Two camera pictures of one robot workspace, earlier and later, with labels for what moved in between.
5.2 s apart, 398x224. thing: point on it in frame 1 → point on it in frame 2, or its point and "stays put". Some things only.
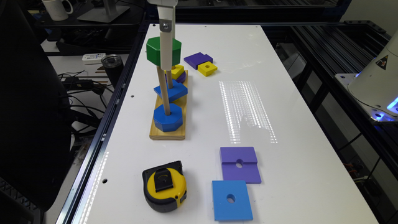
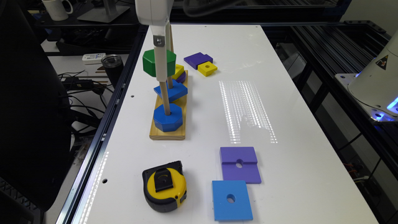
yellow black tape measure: [165, 186] stays put
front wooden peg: [163, 89] stays put
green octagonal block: [153, 51] → [148, 63]
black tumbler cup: [113, 65] stays put
